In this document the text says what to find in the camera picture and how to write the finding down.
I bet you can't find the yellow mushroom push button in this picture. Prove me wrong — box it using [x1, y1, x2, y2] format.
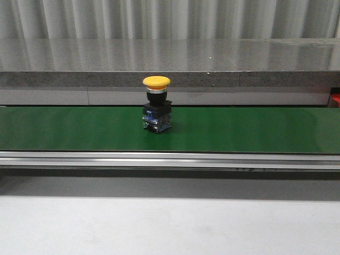
[142, 76, 172, 133]

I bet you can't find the green conveyor belt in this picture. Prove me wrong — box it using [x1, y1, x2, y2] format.
[1, 106, 339, 154]

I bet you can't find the grey stone counter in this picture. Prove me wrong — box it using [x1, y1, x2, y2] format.
[1, 39, 339, 106]

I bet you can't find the red box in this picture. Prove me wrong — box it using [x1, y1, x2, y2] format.
[328, 93, 340, 108]

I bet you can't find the aluminium conveyor frame rail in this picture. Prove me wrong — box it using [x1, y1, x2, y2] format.
[1, 151, 339, 171]

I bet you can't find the white pleated curtain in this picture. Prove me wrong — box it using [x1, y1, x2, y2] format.
[1, 1, 339, 39]

